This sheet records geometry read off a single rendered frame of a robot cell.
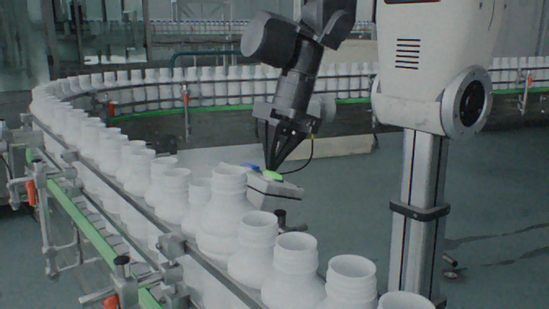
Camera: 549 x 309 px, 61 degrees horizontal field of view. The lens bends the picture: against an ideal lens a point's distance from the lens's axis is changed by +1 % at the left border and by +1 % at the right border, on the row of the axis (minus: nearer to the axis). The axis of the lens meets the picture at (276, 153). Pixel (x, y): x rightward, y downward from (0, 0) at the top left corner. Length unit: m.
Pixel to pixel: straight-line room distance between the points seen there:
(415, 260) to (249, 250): 0.75
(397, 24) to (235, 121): 1.17
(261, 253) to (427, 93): 0.63
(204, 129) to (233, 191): 1.55
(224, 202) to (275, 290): 0.12
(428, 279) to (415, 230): 0.13
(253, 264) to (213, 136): 1.62
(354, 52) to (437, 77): 3.83
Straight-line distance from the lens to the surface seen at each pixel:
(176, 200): 0.58
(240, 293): 0.44
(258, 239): 0.43
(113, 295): 0.53
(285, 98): 0.69
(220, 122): 2.03
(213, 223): 0.47
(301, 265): 0.39
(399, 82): 1.02
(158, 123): 1.97
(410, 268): 1.16
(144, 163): 0.68
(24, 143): 1.28
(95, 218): 0.91
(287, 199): 0.70
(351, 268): 0.39
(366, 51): 4.85
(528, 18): 6.76
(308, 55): 0.70
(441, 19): 0.96
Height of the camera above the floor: 1.34
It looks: 16 degrees down
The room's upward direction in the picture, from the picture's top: straight up
